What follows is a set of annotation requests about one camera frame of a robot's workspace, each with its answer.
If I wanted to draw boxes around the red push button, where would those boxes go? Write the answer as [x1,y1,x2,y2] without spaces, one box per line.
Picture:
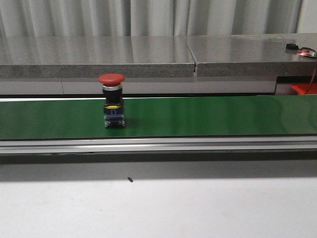
[98,73,125,128]

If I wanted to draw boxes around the grey stone countertop left slab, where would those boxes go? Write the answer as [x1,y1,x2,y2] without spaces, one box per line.
[0,36,195,79]

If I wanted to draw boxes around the grey stone countertop slab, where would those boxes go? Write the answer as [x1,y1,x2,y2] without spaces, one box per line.
[186,33,317,77]
[0,36,195,79]

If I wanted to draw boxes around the grey stone countertop right slab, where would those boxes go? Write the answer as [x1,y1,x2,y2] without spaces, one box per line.
[186,33,317,77]

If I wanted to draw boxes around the green conveyor belt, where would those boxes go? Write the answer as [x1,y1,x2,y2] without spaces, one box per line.
[0,95,317,155]

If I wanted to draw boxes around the red plastic tray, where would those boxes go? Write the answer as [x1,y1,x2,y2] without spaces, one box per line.
[291,83,317,95]

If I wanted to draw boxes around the small sensor circuit board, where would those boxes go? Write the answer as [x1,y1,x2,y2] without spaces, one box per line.
[285,44,317,59]

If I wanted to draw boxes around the white pleated curtain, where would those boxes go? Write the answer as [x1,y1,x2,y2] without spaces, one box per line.
[0,0,317,37]

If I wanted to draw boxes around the red black sensor wire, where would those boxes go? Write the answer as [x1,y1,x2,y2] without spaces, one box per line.
[303,46,317,96]

